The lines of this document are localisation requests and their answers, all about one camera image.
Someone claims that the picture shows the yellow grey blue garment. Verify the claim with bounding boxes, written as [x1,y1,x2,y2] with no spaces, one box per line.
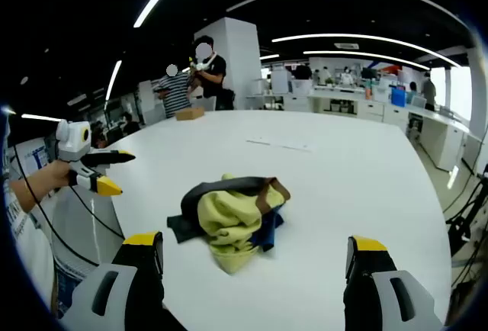
[166,172,291,277]

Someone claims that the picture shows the black equipment stand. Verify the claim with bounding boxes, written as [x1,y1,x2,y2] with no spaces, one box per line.
[445,166,488,255]

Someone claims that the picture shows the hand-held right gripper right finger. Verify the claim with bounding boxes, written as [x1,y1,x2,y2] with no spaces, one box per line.
[342,235,445,331]

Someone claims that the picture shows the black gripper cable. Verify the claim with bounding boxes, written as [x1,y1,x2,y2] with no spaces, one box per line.
[11,143,127,267]

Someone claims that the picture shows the person's left hand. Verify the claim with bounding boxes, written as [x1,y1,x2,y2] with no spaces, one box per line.
[47,161,82,194]

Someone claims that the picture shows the white square pillar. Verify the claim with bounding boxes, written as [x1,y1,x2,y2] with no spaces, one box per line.
[194,16,263,111]

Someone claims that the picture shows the white counter cabinets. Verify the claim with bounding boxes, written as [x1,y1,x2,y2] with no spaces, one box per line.
[307,88,477,172]

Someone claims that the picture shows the brown cardboard box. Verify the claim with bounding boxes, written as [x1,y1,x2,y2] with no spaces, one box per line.
[175,106,206,121]

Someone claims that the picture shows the person's white printed t-shirt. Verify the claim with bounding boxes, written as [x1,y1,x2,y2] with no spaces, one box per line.
[3,189,56,313]

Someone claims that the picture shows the blue plastic bin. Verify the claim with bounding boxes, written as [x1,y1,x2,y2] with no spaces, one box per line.
[390,85,409,108]

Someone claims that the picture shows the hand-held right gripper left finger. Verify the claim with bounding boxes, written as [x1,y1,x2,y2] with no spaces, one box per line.
[60,231,169,331]

